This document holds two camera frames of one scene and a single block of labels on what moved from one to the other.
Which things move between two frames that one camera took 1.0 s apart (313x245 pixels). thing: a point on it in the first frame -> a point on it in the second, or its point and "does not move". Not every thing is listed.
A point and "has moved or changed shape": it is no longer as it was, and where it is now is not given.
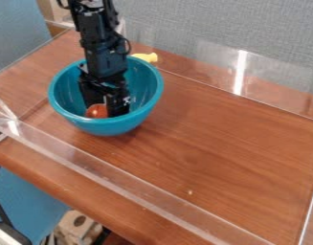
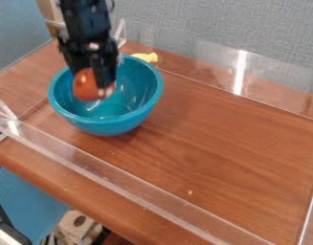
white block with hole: [78, 229] does not move
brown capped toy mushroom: [98, 111] has moved or changed shape
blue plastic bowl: [145, 90] does not move
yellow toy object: [149, 56] does not move
